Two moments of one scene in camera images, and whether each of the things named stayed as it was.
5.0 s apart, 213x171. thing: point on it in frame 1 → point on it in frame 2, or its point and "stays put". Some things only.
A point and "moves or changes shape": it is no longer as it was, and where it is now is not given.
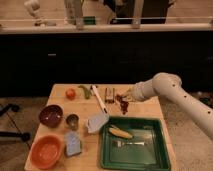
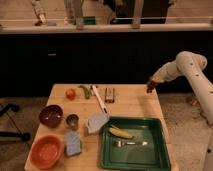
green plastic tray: x=133 y=143 stays put
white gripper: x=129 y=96 → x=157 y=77
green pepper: x=86 y=93 stays put
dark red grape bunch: x=123 y=104 moves or changes shape
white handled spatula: x=98 y=121 stays put
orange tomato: x=70 y=93 stays put
